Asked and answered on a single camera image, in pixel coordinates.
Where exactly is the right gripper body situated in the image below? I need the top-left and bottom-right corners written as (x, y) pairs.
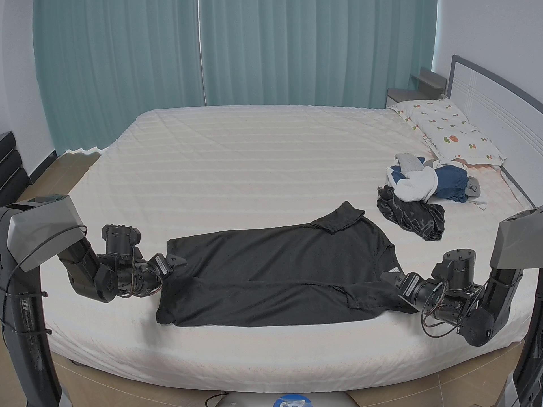
top-left (397, 272), bottom-right (442, 313)

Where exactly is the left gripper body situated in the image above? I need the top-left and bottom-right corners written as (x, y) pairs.
top-left (136, 253), bottom-right (174, 293)

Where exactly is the black T-shirt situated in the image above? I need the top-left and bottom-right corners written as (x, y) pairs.
top-left (156, 201), bottom-right (418, 327)

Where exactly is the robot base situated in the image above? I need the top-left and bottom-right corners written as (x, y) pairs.
top-left (223, 393), bottom-right (353, 407)

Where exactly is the pile of clothes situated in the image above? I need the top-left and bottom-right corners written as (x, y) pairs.
top-left (385, 153), bottom-right (488, 207)

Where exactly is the bed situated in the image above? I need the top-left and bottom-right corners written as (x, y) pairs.
top-left (40, 55), bottom-right (543, 397)

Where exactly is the black satin garment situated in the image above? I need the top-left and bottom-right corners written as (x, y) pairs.
top-left (377, 185), bottom-right (446, 242)

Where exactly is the white printed pillow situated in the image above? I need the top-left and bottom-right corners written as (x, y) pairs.
top-left (389, 98), bottom-right (507, 166)

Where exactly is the black chest of drawers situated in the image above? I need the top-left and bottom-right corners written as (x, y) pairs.
top-left (0, 132), bottom-right (28, 211)

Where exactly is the grey bedside table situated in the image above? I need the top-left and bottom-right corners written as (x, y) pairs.
top-left (387, 67), bottom-right (448, 109)

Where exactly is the blue-green curtain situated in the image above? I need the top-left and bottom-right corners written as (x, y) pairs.
top-left (33, 0), bottom-right (206, 151)
top-left (197, 0), bottom-right (438, 109)

